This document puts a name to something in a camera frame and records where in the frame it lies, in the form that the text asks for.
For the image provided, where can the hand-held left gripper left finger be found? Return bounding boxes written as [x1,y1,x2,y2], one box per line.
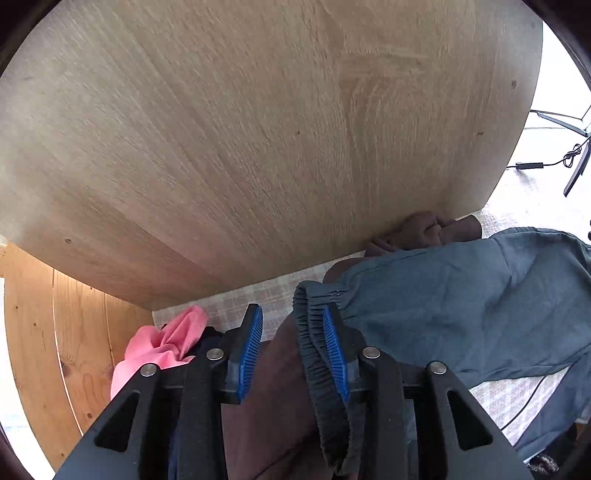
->
[54,304,264,480]

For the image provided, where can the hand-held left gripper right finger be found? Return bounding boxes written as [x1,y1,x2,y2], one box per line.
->
[322,305,535,480]

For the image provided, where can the dark grey pants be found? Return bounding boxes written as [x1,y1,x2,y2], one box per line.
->
[293,227,591,478]

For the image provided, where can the dark brown garment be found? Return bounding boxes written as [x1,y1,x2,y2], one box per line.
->
[222,211,483,480]

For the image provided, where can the pink garment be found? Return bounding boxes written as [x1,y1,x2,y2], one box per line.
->
[110,305,209,401]

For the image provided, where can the pine wood panel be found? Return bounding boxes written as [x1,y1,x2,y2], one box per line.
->
[2,242,155,469]

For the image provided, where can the light wooden board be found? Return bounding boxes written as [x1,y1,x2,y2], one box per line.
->
[0,0,544,311]

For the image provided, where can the person's speckled knit sweater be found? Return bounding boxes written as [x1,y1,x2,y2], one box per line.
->
[531,455,561,474]

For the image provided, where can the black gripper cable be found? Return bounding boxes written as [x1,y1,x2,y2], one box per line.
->
[501,376,555,430]

